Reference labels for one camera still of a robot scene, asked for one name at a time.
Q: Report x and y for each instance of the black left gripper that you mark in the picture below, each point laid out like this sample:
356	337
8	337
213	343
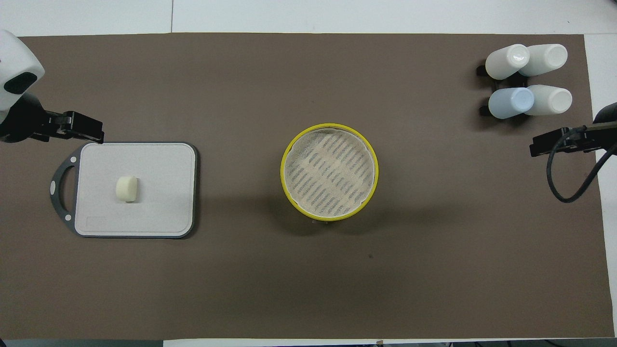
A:
24	123

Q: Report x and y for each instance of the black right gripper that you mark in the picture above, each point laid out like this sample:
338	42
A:
595	135

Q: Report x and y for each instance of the white steamed bun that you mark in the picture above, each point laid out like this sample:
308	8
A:
126	188

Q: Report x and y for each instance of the yellow steamer basket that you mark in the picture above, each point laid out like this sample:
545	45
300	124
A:
329	171

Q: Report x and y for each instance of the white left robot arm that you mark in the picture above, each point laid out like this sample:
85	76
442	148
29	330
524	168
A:
19	53

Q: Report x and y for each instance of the white plastic bottle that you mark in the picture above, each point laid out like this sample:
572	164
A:
547	58
552	100

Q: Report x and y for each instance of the light blue plastic bottle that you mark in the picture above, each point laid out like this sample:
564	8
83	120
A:
510	102

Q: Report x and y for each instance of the white bottle with glossy cap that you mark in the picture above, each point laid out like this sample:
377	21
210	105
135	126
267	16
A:
506	61

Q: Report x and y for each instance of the black bottle rack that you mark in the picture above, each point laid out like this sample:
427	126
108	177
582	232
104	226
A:
483	70

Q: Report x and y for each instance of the brown table mat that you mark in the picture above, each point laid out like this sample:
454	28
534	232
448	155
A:
289	72

